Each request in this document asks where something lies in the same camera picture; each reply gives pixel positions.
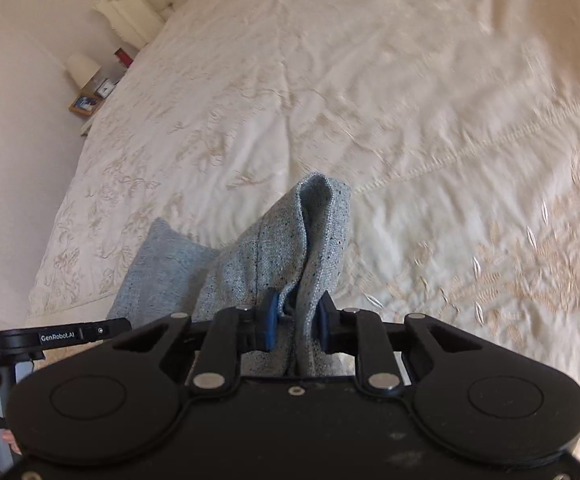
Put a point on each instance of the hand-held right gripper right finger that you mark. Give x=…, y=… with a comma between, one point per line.
x=324, y=330

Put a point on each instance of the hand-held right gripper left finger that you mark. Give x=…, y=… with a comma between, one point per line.
x=269, y=330

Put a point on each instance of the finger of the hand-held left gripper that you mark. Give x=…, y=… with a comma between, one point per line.
x=105, y=331

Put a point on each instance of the grey speckled pants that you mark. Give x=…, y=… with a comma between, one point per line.
x=290, y=255

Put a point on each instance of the wooden bedside table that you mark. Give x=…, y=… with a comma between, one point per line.
x=90, y=120

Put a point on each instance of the cream embroidered bedspread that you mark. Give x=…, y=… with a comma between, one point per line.
x=370, y=110

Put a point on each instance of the small white clock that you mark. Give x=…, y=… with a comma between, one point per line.
x=105, y=89

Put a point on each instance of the white lamp shade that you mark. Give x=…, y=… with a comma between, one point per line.
x=82, y=69

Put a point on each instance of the red box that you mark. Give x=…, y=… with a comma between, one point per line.
x=124, y=56

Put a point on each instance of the wooden photo frame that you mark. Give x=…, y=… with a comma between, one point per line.
x=84, y=104

